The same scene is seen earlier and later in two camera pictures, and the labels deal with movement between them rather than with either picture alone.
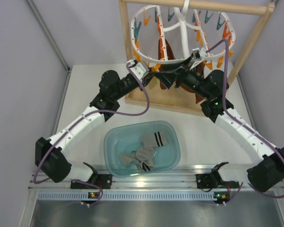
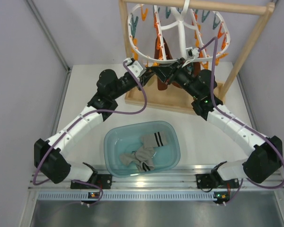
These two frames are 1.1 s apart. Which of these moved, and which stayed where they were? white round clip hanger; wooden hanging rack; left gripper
Moved: white round clip hanger
Stayed: wooden hanging rack; left gripper
